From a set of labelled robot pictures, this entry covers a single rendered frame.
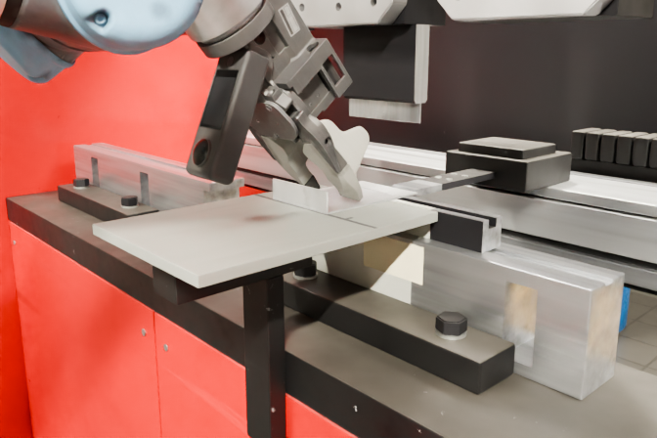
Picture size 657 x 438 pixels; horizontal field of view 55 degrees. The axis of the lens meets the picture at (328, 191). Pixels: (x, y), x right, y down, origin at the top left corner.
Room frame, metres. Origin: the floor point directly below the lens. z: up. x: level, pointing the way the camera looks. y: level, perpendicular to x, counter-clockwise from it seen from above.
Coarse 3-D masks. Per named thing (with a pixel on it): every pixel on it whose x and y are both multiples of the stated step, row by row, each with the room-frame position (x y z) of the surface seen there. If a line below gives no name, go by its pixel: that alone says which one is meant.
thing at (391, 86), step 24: (408, 24) 0.63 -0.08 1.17; (360, 48) 0.68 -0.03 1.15; (384, 48) 0.65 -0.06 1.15; (408, 48) 0.63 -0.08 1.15; (360, 72) 0.68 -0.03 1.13; (384, 72) 0.65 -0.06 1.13; (408, 72) 0.63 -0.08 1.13; (360, 96) 0.68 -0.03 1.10; (384, 96) 0.65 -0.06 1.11; (408, 96) 0.63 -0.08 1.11; (408, 120) 0.64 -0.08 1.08
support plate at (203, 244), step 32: (96, 224) 0.54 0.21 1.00; (128, 224) 0.54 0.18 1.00; (160, 224) 0.54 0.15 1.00; (192, 224) 0.54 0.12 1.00; (224, 224) 0.54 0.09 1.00; (256, 224) 0.54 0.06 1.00; (288, 224) 0.54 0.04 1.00; (320, 224) 0.54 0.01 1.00; (352, 224) 0.54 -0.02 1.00; (384, 224) 0.54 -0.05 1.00; (416, 224) 0.57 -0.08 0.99; (160, 256) 0.45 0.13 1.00; (192, 256) 0.45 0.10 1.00; (224, 256) 0.45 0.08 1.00; (256, 256) 0.45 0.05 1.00; (288, 256) 0.46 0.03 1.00
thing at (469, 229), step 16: (448, 208) 0.61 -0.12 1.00; (464, 208) 0.60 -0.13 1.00; (432, 224) 0.59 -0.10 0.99; (448, 224) 0.58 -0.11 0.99; (464, 224) 0.57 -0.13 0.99; (480, 224) 0.55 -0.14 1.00; (496, 224) 0.57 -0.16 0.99; (448, 240) 0.58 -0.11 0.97; (464, 240) 0.57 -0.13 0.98; (480, 240) 0.55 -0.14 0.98; (496, 240) 0.57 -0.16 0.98
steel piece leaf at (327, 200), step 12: (276, 180) 0.63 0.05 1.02; (276, 192) 0.63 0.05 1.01; (288, 192) 0.62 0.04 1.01; (300, 192) 0.60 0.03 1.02; (312, 192) 0.59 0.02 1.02; (324, 192) 0.58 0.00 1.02; (336, 192) 0.66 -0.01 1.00; (372, 192) 0.66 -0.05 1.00; (300, 204) 0.60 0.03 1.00; (312, 204) 0.59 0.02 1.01; (324, 204) 0.58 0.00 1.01; (336, 204) 0.61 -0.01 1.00; (348, 204) 0.61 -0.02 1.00; (360, 204) 0.61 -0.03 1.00
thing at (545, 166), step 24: (480, 144) 0.80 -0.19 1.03; (504, 144) 0.80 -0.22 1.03; (528, 144) 0.80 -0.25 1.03; (552, 144) 0.80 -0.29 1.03; (456, 168) 0.81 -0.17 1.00; (480, 168) 0.78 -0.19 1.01; (504, 168) 0.76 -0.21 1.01; (528, 168) 0.74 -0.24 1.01; (552, 168) 0.77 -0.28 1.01; (432, 192) 0.68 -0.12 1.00
